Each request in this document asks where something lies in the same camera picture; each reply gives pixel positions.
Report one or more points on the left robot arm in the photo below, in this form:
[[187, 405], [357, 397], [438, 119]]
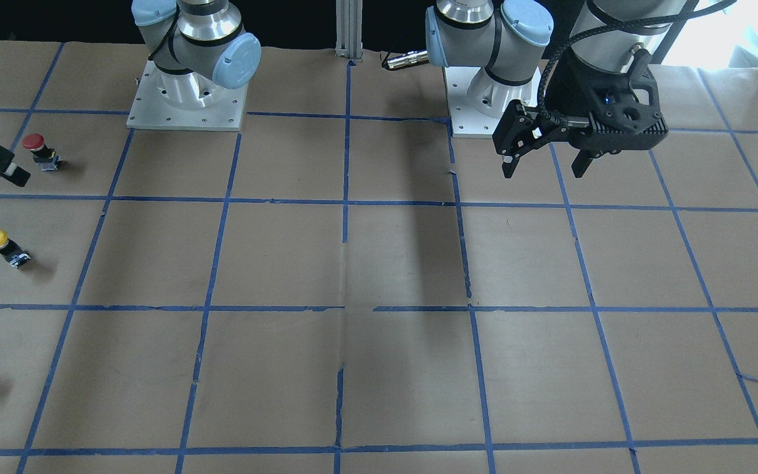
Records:
[[513, 39]]

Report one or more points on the metal connector plug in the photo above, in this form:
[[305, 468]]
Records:
[[405, 61]]

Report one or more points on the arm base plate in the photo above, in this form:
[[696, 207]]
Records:
[[185, 102], [476, 102]]

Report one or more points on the red push button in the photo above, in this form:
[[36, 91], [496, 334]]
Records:
[[44, 156]]

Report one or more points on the yellow push button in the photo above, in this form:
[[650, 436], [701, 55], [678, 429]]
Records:
[[12, 252]]

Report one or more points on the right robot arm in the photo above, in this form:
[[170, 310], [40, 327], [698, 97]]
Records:
[[201, 60]]

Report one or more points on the aluminium frame post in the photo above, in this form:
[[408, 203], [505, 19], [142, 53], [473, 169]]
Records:
[[348, 29]]

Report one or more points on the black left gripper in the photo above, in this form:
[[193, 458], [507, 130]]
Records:
[[570, 92]]

